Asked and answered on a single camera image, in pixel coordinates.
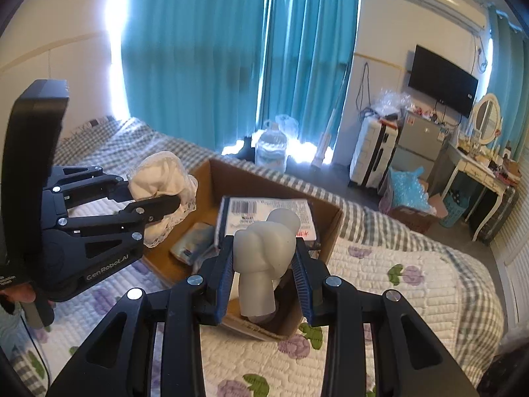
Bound grey checked bedsheet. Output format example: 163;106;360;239
0;116;507;397

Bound white oval mirror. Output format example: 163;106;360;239
471;93;502;145

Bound hanging cables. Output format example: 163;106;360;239
357;62;373;117

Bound black cable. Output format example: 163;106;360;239
19;310;52;385

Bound white floral quilt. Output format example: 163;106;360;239
0;202;484;397

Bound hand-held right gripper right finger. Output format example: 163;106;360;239
291;238;482;397

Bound black wall television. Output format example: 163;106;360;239
408;45;479;118

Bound blue plastic bag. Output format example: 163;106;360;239
388;166;430;209

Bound person's left hand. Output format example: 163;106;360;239
0;282;37;313

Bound brown cardboard box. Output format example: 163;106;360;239
142;158;344;342

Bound white slatted wardrobe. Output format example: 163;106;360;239
494;132;529;340

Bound teal basket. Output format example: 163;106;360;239
439;192;466;228

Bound clear plastic bags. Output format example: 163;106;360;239
372;89;414;118

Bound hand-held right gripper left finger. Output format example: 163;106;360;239
45;234;236;397

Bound dark suitcase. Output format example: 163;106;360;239
475;186;517;244

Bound dark patterned bag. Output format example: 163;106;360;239
483;339;529;397

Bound large tissue pack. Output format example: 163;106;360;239
216;196;321;251

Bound wide teal curtain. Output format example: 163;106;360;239
120;0;269;150

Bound white knotted stocking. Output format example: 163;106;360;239
233;209;300;317

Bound small tissue pack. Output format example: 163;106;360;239
170;222;216;265

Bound white dressing table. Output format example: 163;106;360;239
444;143;517;243

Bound white air conditioner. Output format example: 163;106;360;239
404;0;488;31

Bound grey mini fridge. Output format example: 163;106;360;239
390;110;451;183

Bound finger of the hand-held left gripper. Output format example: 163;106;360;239
45;165;138;211
58;194;183;259

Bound cardboard box with flaps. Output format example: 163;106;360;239
388;192;449;234

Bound white suitcase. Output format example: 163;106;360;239
349;116;399;187

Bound cream lace cloth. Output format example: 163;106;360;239
128;152;199;248

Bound clear water bottle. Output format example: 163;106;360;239
255;128;289;171

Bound narrow teal curtain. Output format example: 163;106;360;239
485;4;529;150

